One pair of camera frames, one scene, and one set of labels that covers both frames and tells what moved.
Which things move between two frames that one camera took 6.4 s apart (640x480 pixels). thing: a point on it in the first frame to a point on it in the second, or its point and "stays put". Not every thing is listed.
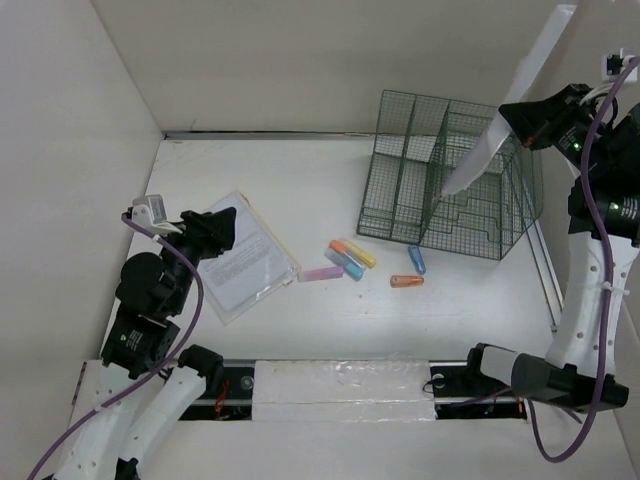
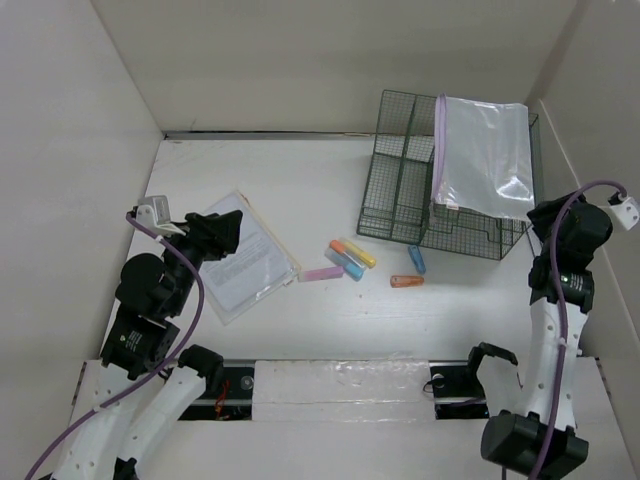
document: [251, 268] stays put
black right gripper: [536, 122] to [541, 214]
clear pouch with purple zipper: [477, 158] to [482, 158]
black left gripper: [214, 232] stays put
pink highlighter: [306, 275] stays put
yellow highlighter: [368, 260] stays put
